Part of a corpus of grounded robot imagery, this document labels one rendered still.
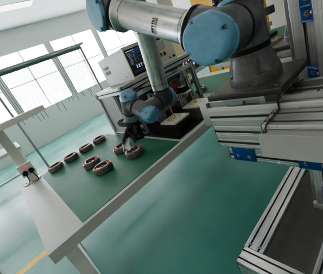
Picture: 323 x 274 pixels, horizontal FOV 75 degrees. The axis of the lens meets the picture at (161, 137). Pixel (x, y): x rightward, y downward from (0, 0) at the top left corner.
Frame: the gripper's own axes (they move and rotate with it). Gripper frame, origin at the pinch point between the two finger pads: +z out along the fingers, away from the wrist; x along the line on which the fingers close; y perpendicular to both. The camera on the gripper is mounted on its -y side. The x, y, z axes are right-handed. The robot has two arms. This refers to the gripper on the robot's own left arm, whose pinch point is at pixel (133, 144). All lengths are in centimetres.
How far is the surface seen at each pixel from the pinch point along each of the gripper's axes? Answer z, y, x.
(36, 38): 145, -666, 157
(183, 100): 11, -16, 63
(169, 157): -2.0, 21.9, 5.5
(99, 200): -0.7, 15.5, -33.1
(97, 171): 7.6, -5.1, -22.7
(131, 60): -26, -37, 34
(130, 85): -15.8, -28.1, 23.6
